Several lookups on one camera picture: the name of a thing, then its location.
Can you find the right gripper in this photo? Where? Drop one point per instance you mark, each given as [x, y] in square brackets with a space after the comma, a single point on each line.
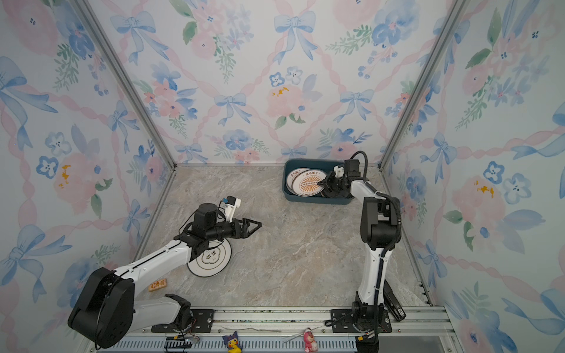
[327, 182]

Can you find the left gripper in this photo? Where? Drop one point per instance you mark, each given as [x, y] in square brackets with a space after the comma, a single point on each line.
[244, 227]

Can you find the orange sunburst plate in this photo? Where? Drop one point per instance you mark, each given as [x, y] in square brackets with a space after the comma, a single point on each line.
[292, 176]
[307, 183]

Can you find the black round plate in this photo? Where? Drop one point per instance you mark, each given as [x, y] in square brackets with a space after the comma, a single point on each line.
[336, 191]

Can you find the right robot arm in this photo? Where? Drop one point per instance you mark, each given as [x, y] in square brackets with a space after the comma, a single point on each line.
[380, 231]

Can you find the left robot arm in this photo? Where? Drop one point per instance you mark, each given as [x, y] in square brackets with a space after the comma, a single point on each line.
[107, 309]

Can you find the teal plastic bin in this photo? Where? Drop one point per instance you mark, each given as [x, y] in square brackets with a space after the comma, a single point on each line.
[321, 164]

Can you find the white plate clover left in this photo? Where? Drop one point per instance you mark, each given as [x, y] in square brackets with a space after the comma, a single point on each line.
[212, 261]

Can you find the small wooden block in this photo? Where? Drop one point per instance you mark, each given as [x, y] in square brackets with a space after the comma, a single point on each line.
[157, 285]

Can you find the purple yellow toy figure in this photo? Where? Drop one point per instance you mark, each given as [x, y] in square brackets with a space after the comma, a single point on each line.
[232, 343]

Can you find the pink toy figure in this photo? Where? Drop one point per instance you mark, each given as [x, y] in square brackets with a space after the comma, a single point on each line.
[310, 343]

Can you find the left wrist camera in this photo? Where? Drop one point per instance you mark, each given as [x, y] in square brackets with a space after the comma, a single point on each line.
[229, 206]

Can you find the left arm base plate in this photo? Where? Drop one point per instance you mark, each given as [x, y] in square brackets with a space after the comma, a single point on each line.
[201, 321]

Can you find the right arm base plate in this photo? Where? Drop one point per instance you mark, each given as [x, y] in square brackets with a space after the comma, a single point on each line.
[342, 321]

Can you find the aluminium front rail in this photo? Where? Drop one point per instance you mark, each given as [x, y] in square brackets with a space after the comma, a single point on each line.
[280, 329]

